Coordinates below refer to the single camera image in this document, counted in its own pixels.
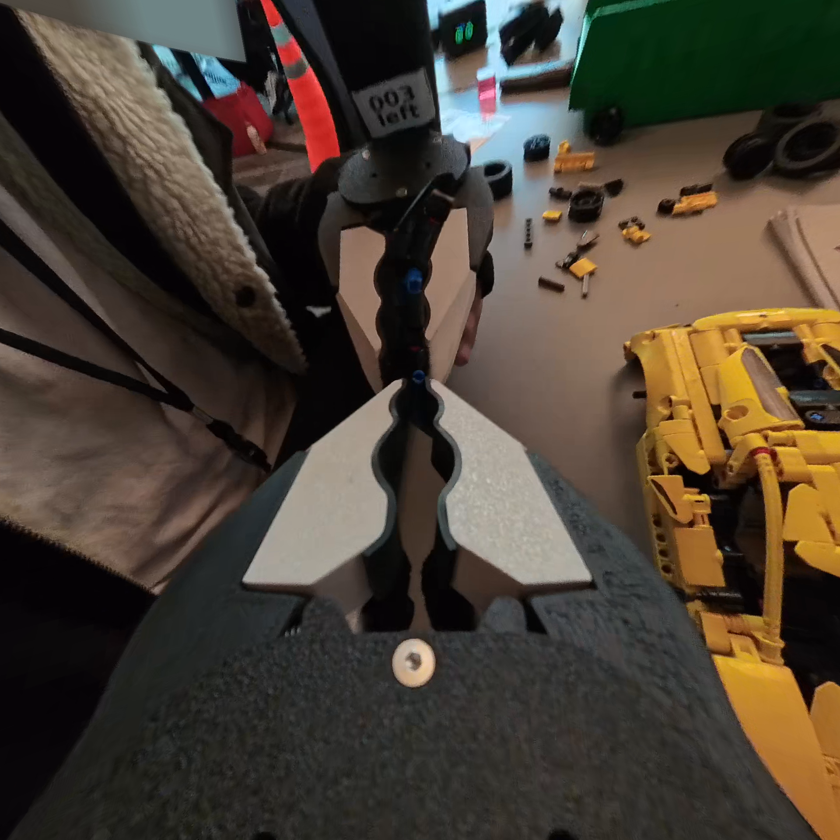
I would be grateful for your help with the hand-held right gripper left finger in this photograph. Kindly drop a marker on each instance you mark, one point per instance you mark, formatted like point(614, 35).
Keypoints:
point(321, 512)

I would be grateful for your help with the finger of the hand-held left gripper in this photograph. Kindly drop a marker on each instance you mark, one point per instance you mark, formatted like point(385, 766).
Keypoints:
point(358, 282)
point(456, 289)

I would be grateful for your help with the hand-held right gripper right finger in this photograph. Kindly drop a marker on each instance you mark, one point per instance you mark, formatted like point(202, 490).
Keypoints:
point(512, 518)

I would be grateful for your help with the black curved brick piece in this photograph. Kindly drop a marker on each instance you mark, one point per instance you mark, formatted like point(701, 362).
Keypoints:
point(400, 315)

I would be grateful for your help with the yellow brick toy car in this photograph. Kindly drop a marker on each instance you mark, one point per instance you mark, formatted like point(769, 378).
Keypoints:
point(735, 459)

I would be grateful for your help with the person's left forearm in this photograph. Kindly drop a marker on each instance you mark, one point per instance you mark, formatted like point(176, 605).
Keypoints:
point(295, 262)

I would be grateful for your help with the grey desk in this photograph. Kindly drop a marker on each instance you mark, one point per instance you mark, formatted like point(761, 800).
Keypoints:
point(558, 407)

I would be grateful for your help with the person's left hand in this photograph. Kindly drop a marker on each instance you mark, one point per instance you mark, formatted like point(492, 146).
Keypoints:
point(469, 331)

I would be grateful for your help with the black device green display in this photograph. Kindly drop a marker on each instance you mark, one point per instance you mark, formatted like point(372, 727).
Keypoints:
point(463, 29)

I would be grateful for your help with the orange traffic cone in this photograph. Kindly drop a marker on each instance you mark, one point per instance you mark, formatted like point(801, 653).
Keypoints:
point(308, 98)

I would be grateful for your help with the pink plastic cup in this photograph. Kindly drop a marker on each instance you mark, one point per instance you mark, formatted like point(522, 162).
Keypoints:
point(486, 92)

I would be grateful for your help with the black bundle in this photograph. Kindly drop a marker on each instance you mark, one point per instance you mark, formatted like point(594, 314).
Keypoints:
point(528, 29)

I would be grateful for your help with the scattered small brick pieces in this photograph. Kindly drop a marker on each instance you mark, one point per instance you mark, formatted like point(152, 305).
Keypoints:
point(585, 205)

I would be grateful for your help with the red chair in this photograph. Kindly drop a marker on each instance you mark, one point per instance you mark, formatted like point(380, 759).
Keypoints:
point(229, 118)

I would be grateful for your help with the single black toy wheel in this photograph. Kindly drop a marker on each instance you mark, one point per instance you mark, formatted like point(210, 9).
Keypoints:
point(605, 126)

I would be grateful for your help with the cream hoodie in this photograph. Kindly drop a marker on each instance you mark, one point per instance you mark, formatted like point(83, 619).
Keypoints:
point(98, 472)

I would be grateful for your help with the green plastic bin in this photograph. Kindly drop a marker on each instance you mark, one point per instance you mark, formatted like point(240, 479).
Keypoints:
point(695, 59)

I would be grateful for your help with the open instruction booklet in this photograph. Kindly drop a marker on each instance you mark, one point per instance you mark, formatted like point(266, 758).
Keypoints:
point(810, 249)

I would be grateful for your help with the stack of black toy wheels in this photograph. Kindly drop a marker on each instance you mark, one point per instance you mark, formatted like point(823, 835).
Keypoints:
point(787, 148)

